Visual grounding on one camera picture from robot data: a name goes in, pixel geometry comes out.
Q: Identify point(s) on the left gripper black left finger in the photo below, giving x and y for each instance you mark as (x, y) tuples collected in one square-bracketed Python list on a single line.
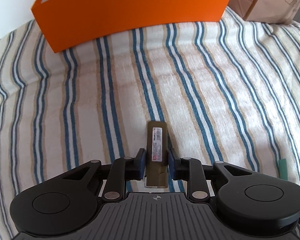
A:
[(70, 201)]

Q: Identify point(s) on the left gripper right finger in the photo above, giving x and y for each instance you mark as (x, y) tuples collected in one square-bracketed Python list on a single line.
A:
[(245, 201)]

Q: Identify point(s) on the striped blanket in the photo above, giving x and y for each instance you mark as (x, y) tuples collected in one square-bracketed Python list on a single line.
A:
[(227, 90)]

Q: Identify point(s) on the orange storage box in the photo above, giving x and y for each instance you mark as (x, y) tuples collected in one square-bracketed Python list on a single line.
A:
[(67, 23)]

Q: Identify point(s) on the brown rectangular box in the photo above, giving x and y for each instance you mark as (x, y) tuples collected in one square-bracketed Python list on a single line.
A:
[(157, 155)]

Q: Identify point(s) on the teal gold lipstick tube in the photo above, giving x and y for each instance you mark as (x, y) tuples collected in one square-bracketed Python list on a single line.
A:
[(283, 169)]

